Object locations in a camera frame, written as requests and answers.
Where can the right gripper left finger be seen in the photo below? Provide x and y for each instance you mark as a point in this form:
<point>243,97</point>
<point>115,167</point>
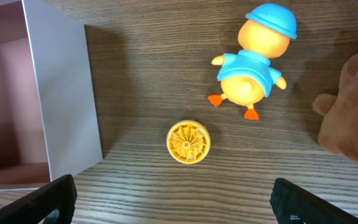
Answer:
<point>52,203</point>

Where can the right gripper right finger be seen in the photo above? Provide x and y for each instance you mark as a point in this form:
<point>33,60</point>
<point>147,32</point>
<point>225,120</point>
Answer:
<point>292,204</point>

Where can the yellow round spinner toy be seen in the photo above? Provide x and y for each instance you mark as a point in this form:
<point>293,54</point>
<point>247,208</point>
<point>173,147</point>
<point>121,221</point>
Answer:
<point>188,142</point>

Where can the yellow duck toy blue hat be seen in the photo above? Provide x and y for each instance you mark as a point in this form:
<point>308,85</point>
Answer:
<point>247,77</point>

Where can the white box pink inside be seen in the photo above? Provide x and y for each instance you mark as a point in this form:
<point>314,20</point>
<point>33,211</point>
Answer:
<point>48,121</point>

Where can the brown plush toy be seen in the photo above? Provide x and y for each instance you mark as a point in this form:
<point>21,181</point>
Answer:
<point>338,133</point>

